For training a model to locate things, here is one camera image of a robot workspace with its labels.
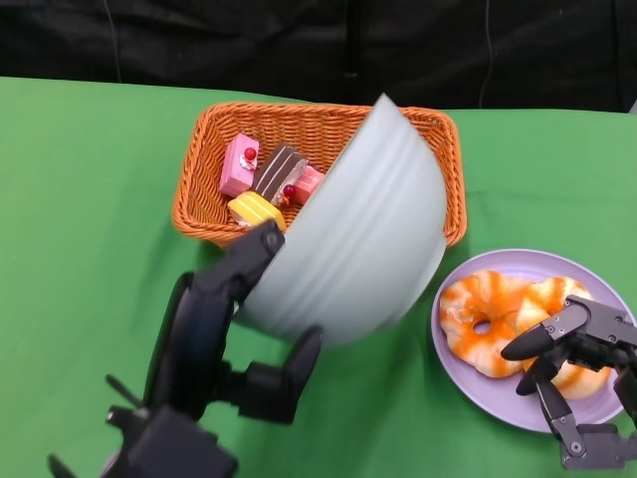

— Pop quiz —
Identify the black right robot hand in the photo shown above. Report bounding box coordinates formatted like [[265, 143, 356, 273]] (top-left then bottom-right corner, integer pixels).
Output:
[[501, 295, 637, 472]]

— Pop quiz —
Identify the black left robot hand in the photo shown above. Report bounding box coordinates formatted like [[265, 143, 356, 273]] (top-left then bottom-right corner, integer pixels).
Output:
[[142, 218, 325, 425]]

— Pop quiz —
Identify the shell-shaped orange bread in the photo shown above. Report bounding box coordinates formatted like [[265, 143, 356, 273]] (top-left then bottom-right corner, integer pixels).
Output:
[[515, 276, 612, 400]]

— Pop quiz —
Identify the ring-shaped orange bread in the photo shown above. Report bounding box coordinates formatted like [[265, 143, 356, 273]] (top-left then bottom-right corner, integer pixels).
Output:
[[440, 270, 536, 378]]

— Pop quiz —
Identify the yellow cake slice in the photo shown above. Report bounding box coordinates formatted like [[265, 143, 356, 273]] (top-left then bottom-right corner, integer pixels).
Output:
[[227, 191, 289, 233]]

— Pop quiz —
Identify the pink cherry-topped cake slice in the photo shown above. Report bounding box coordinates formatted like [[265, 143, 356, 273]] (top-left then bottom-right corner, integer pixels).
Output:
[[218, 132, 261, 198]]

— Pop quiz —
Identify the chocolate cake slice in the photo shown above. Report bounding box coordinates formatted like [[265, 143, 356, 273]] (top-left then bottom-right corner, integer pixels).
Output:
[[252, 142, 311, 206]]

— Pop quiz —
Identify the pale green bowl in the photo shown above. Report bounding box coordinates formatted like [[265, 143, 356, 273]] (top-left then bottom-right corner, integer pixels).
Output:
[[238, 92, 448, 349]]

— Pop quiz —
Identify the lavender round plate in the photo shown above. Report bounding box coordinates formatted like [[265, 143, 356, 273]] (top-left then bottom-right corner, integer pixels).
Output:
[[430, 248, 636, 433]]

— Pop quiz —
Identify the orange wicker basket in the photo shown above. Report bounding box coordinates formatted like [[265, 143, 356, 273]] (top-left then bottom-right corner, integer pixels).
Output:
[[171, 102, 469, 249]]

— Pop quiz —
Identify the green tablecloth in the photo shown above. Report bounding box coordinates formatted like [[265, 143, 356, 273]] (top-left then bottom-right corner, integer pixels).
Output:
[[0, 75, 637, 478]]

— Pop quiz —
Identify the black backdrop curtain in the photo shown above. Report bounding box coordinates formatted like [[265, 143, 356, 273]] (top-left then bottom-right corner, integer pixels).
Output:
[[0, 0, 637, 115]]

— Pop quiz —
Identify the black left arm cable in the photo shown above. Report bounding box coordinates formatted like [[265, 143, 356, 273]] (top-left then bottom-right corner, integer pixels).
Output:
[[104, 374, 145, 407]]

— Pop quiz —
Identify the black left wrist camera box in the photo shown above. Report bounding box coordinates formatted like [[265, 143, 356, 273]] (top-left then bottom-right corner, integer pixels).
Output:
[[106, 403, 239, 478]]

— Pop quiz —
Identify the thin white hanging cable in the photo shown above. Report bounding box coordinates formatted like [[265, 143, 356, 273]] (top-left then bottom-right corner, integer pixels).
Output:
[[104, 0, 124, 84], [478, 0, 497, 110]]

